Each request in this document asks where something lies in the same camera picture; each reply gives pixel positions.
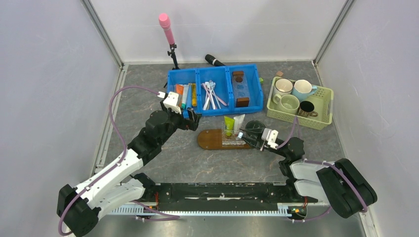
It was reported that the acrylic holder with wood ends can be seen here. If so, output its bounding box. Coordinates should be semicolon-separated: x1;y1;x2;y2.
232;71;250;108

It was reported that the green toothpaste tube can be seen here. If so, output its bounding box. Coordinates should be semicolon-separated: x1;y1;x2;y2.
224;116;235;137

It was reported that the pink microphone on stand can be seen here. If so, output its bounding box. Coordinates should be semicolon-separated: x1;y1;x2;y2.
159;13;179;70

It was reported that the dark green enamel mug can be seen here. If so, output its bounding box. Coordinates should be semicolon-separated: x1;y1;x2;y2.
245;120;266;128

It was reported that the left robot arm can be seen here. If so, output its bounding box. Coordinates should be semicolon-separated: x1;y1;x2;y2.
57;108;202;237

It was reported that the light green mug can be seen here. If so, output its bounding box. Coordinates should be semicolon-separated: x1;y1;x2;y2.
272;94;300;115

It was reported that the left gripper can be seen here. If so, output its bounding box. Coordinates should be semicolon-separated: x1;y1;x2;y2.
158;100;202;145

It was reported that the black microphone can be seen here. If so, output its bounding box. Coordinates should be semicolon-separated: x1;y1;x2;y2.
205;54;225;67

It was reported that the clear acrylic toothbrush holder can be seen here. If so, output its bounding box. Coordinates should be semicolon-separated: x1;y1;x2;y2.
221;123;246;149

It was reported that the light green plastic basket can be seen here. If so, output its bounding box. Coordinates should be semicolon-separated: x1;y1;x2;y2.
266;77;334;130

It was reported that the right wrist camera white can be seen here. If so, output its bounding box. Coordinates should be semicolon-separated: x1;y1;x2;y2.
262;128;279;149

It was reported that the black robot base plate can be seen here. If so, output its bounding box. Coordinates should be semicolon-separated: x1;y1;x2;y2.
137;182;318;212

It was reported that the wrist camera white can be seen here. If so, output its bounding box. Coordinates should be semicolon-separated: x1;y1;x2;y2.
262;128;279;149
158;91;182;114

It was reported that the white cable duct strip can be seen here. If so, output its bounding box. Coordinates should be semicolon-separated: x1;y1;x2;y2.
108;204;292;217

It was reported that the white ribbed mug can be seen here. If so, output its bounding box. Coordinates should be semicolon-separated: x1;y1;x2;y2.
273;78;293;95

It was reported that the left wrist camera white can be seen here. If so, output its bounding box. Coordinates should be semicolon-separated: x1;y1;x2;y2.
158;91;182;114

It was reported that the white toothbrush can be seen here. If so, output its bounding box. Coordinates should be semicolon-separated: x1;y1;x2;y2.
202;80;217;111

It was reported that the oval wooden tray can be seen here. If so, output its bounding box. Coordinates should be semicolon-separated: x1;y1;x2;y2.
197;129;251;150

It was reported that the blue three-compartment bin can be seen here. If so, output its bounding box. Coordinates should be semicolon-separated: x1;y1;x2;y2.
167;64;263;116

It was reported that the light blue mug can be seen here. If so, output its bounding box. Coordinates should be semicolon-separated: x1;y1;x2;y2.
291;79;318;102

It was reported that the dark brown mug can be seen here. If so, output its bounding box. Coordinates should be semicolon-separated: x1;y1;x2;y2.
297;101;319;118

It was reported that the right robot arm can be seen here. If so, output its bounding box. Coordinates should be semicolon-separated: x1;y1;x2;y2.
237;128;377;218

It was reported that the orange toothpaste tube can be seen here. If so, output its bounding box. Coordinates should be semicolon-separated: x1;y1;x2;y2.
175;84;184;108

